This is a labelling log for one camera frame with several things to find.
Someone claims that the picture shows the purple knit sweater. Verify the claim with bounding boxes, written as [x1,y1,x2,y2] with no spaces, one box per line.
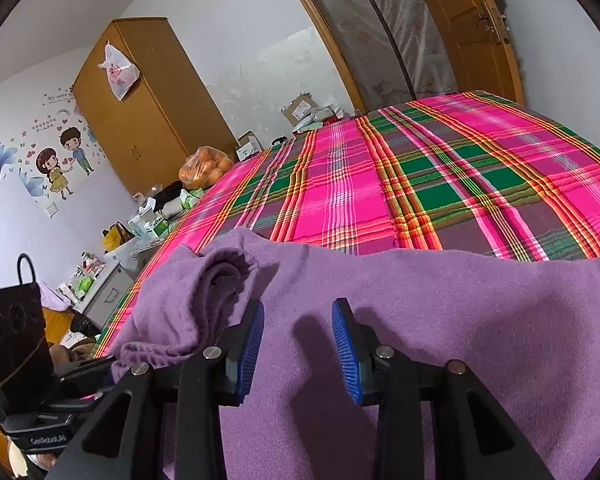
[109,228,600,479]

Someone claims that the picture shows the grey drawer cabinet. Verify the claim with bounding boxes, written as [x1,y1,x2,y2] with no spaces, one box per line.
[73,262,134,330]

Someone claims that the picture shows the yellow bag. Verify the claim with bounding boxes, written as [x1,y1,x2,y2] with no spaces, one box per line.
[102,222,134,252]

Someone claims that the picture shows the pink plaid bed sheet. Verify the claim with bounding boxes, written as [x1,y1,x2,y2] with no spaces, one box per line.
[93,89,600,361]

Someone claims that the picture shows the bag of oranges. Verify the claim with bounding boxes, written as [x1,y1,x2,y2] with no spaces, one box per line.
[178,146,234,191]

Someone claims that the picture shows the wooden wardrobe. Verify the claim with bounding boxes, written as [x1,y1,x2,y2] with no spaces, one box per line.
[72,18,236,194]

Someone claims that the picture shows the white plastic bag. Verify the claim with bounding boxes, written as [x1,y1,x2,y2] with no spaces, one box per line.
[98,41,140,101]

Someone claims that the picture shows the cardboard box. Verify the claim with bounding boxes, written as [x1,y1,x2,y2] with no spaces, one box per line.
[280,92,317,126]

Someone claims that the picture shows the wooden door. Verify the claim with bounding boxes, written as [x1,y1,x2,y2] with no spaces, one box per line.
[424,0,524,104]

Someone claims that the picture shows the grey door curtain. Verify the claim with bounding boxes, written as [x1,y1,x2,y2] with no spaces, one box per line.
[313,0,457,110]

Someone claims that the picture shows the cartoon couple wall sticker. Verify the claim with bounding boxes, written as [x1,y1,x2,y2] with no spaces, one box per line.
[35,127,94,200]

